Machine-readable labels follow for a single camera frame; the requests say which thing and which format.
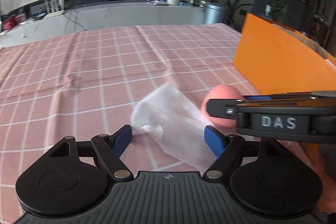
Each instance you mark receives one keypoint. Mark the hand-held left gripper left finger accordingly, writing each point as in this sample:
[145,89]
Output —
[122,138]

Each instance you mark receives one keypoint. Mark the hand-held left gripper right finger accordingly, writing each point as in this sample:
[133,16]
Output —
[214,141]

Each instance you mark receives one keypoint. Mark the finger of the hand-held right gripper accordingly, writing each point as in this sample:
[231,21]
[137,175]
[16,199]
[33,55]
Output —
[220,108]
[257,97]

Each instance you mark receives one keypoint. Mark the pink soft ball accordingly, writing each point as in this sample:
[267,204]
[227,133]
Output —
[223,91]

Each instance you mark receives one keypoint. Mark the orange cardboard box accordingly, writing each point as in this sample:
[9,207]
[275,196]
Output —
[275,61]

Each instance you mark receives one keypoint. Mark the white mesh cloth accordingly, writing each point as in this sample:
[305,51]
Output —
[168,113]

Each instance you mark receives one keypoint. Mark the pink checked tablecloth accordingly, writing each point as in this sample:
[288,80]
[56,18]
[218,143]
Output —
[105,69]

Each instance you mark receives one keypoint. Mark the grey metal bin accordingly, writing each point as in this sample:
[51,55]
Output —
[215,12]

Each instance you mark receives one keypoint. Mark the potted snake plant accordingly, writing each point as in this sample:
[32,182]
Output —
[236,3]

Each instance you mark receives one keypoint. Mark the white marble television cabinet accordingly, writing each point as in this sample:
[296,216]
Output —
[131,15]

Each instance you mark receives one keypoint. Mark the white router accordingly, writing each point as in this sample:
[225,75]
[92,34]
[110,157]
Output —
[53,10]

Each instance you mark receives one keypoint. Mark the dark red box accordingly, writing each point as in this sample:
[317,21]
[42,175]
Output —
[20,18]

